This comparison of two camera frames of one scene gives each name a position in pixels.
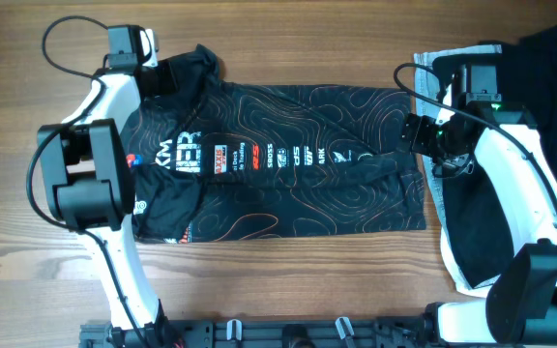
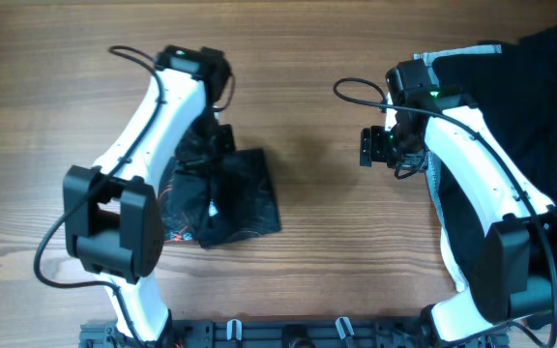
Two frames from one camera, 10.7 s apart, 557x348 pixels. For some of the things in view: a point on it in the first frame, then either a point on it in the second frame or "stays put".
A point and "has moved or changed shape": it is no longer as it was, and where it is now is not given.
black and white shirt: x=543 y=78 stays put
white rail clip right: x=344 y=327 stays put
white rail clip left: x=238 y=329 stays put
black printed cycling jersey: x=214 y=158 has moved or changed shape
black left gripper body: x=161 y=77 to x=204 y=140
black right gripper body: x=417 y=133 to x=366 y=146
